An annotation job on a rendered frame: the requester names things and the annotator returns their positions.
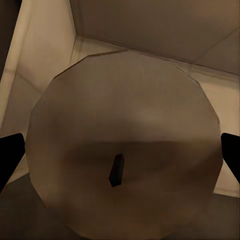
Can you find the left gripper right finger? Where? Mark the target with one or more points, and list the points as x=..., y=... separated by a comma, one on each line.
x=231, y=152

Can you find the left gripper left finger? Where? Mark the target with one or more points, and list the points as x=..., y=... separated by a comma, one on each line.
x=12, y=149

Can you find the cabinet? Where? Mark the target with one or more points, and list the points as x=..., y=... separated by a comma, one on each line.
x=39, y=39

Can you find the pillar candle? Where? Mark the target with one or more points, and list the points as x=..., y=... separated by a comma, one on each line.
x=124, y=145

